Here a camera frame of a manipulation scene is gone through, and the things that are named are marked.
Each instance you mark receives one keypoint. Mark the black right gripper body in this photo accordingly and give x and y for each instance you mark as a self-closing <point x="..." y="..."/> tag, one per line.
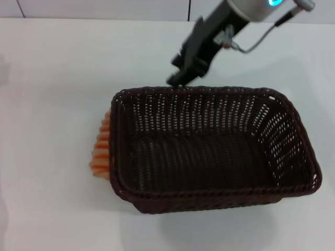
<point x="206" y="39"/>

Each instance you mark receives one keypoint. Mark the orange striped bread roll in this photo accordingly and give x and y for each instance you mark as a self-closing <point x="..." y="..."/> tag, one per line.
<point x="101" y="151"/>

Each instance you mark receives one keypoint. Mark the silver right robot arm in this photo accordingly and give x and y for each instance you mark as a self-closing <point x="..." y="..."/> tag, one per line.
<point x="251" y="9"/>

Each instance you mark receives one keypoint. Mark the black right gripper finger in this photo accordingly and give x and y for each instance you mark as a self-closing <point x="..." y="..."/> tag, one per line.
<point x="201" y="68"/>
<point x="179" y="78"/>

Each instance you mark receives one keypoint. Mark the dark brown woven basket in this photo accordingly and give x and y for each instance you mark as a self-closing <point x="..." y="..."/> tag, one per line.
<point x="204" y="157"/>

